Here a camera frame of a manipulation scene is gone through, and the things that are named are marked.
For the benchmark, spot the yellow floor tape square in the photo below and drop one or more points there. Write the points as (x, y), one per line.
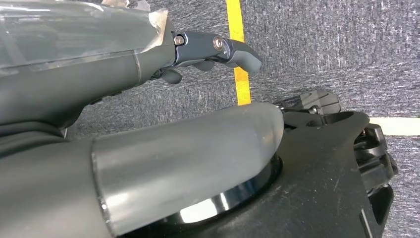
(236, 19)

